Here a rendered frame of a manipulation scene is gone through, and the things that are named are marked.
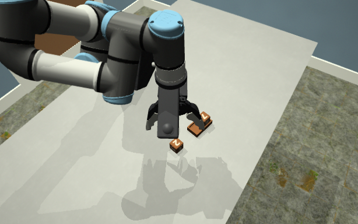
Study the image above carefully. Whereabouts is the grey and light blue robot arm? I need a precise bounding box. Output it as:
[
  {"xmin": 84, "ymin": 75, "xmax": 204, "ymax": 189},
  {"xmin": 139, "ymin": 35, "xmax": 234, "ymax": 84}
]
[{"xmin": 0, "ymin": 0, "xmax": 185, "ymax": 139}]

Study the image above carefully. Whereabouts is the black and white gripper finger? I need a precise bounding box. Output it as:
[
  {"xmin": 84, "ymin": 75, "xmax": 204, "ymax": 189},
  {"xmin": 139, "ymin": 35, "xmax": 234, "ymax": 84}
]
[
  {"xmin": 187, "ymin": 102, "xmax": 205, "ymax": 130},
  {"xmin": 146, "ymin": 103, "xmax": 158, "ymax": 130}
]

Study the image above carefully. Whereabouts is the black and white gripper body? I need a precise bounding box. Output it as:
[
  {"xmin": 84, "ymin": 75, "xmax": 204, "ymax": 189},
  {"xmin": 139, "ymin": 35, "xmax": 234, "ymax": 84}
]
[{"xmin": 155, "ymin": 69, "xmax": 189, "ymax": 116}]

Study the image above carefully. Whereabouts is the brown number cube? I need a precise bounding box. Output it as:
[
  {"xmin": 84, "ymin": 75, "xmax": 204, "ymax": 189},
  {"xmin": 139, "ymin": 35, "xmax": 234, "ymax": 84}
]
[
  {"xmin": 200, "ymin": 111, "xmax": 210, "ymax": 125},
  {"xmin": 170, "ymin": 138, "xmax": 184, "ymax": 154}
]

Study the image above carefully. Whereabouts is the orange wooden tray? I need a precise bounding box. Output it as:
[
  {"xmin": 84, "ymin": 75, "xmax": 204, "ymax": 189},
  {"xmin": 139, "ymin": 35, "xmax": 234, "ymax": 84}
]
[{"xmin": 187, "ymin": 119, "xmax": 212, "ymax": 137}]

